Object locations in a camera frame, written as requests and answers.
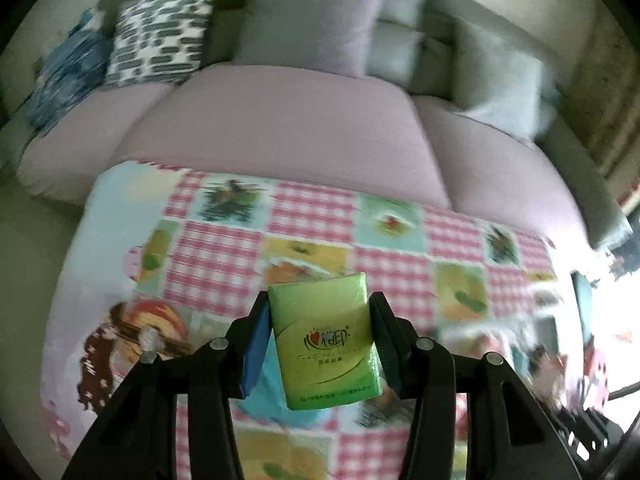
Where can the beige patterned curtain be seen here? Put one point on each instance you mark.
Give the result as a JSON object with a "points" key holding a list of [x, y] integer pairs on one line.
{"points": [[600, 85]]}

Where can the pink checked tablecloth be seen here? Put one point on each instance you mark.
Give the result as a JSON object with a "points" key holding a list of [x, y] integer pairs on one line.
{"points": [[220, 250]]}

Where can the shallow teal cardboard box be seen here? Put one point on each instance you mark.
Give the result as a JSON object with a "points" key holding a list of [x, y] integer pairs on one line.
{"points": [[582, 310]]}

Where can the blue patterned cloth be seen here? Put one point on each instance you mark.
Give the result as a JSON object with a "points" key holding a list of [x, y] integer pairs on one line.
{"points": [[70, 75]]}

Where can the light grey cushion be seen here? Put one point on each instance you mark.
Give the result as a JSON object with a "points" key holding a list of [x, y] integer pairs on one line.
{"points": [[500, 80]]}

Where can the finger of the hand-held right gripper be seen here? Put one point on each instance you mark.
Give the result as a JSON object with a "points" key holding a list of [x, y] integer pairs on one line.
{"points": [[585, 430]]}

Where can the white cushion with dark dashes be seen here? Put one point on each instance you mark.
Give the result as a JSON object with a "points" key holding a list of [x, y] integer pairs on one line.
{"points": [[160, 35]]}

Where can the small white object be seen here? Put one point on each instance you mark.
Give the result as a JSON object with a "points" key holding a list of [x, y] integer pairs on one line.
{"points": [[148, 340]]}

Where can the grey sofa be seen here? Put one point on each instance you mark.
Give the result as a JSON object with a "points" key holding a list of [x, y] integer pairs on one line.
{"points": [[400, 0]]}

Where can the green tissue packet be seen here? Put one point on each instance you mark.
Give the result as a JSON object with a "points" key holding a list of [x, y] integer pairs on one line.
{"points": [[325, 340]]}

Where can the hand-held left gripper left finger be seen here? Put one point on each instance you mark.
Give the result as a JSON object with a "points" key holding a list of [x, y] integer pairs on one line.
{"points": [[257, 355]]}

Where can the pink sofa cover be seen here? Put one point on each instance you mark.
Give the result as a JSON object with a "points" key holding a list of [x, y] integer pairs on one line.
{"points": [[280, 125]]}

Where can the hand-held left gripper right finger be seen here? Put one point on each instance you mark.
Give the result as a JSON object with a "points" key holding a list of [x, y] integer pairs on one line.
{"points": [[387, 355]]}

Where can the purple cushion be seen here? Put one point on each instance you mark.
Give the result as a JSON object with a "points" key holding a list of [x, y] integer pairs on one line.
{"points": [[310, 20]]}

